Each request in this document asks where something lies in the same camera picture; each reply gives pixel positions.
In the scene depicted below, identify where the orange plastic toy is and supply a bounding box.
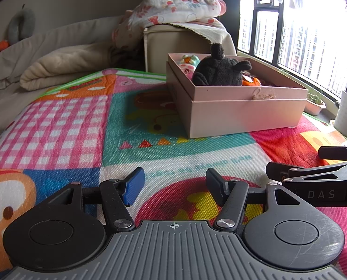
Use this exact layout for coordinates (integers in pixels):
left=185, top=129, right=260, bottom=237
left=242, top=76, right=261, bottom=87

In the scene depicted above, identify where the black window frame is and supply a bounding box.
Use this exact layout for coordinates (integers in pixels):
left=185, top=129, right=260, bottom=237
left=237, top=0, right=347, bottom=102

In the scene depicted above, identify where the black plush toy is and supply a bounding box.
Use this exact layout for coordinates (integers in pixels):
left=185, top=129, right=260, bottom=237
left=192, top=43, right=252, bottom=86

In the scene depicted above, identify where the floral printed blanket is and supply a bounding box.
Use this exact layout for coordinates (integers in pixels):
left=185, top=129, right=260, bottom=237
left=112, top=0, right=227, bottom=50

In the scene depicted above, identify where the beige cloth with green trim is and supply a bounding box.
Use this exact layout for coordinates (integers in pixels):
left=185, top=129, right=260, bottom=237
left=176, top=20, right=237, bottom=56

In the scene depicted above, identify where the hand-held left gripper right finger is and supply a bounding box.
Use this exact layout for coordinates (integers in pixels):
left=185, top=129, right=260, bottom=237
left=205, top=168, right=307, bottom=230

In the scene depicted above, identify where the colourful play mat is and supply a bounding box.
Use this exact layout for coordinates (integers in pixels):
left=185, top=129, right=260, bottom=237
left=0, top=68, right=347, bottom=280

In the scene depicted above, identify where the beige folded blanket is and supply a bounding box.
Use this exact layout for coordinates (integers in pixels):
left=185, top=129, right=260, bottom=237
left=19, top=42, right=116, bottom=91

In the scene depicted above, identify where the pink plastic toy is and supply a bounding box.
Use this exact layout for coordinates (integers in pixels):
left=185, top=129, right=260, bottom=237
left=176, top=54, right=206, bottom=79

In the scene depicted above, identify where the beige sofa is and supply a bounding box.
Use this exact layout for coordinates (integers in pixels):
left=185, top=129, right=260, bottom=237
left=0, top=16, right=238, bottom=140

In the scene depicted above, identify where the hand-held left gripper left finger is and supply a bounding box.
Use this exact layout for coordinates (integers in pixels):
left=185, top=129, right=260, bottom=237
left=55, top=167, right=145, bottom=230

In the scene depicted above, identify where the pink cardboard box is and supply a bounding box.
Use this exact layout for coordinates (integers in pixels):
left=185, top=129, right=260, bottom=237
left=165, top=53, right=309, bottom=139

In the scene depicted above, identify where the grey neck pillow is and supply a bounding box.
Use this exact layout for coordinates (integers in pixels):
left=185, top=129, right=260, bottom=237
left=8, top=4, right=36, bottom=44

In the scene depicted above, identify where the small pink planter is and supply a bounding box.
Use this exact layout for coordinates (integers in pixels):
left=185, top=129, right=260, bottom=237
left=303, top=89, right=327, bottom=116

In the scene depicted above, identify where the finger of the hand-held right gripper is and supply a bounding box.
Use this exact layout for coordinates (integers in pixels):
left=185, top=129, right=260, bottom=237
left=266, top=159, right=347, bottom=185
left=319, top=145, right=347, bottom=161

